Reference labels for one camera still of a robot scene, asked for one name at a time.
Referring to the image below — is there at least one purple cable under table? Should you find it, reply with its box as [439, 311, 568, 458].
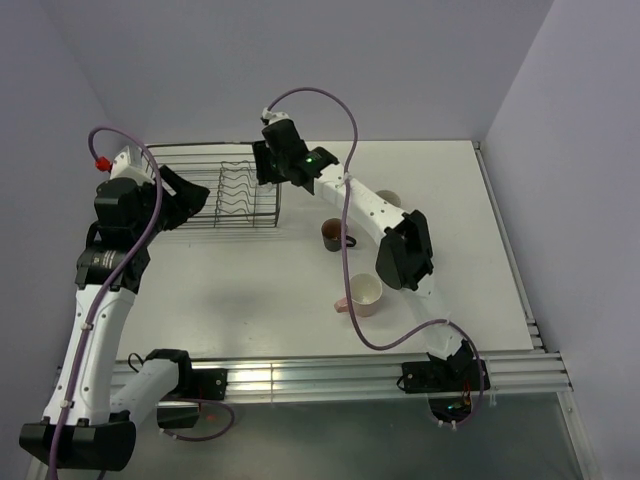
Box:
[158, 399, 236, 443]

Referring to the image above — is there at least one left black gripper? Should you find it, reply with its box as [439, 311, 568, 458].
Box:
[132, 166, 209, 245]

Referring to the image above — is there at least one aluminium rail frame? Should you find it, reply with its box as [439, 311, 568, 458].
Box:
[192, 350, 573, 404]

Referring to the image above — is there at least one pink mug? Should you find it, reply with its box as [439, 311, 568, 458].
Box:
[350, 273, 383, 317]

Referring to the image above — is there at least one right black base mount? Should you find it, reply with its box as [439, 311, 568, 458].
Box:
[396, 361, 480, 394]

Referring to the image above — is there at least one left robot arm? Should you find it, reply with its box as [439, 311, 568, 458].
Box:
[19, 166, 210, 474]

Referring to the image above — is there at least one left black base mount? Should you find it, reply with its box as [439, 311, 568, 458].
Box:
[191, 368, 228, 401]

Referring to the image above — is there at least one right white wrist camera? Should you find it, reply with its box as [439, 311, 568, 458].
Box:
[260, 107, 290, 126]

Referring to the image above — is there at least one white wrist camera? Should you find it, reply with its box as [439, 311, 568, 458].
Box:
[95, 146, 153, 185]
[260, 107, 290, 126]

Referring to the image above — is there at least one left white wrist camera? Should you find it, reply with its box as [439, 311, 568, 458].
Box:
[95, 146, 153, 185]

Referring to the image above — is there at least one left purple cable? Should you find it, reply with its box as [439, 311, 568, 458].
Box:
[49, 125, 166, 471]

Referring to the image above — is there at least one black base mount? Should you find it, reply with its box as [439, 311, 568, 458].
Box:
[396, 361, 480, 394]
[191, 368, 228, 401]

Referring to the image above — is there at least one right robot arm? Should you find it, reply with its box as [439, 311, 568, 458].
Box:
[252, 110, 489, 395]

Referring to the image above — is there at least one orange mug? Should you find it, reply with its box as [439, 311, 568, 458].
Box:
[376, 190, 402, 208]

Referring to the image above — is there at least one dark grey mug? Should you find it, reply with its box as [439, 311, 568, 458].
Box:
[321, 218, 342, 252]

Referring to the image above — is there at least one dark wire dish rack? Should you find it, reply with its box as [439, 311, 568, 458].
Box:
[149, 142, 281, 230]

